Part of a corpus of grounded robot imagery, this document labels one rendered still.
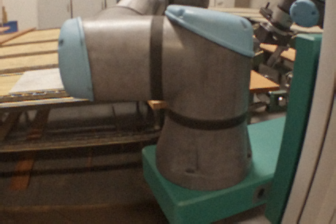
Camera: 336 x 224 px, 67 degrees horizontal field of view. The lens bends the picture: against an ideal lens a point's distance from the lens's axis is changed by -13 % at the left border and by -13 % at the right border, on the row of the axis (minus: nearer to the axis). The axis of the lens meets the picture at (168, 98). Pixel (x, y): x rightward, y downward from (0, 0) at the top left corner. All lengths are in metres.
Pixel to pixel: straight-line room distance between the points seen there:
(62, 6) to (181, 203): 6.74
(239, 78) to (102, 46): 0.17
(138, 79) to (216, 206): 0.20
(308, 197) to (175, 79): 0.24
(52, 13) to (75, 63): 6.69
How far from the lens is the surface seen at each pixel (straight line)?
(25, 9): 7.79
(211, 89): 0.34
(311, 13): 0.75
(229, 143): 0.38
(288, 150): 0.41
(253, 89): 1.50
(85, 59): 0.35
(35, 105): 1.57
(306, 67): 0.36
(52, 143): 1.70
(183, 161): 0.39
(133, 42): 0.34
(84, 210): 1.99
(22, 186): 2.32
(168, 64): 0.33
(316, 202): 0.40
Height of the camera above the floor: 1.35
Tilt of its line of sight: 21 degrees down
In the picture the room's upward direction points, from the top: straight up
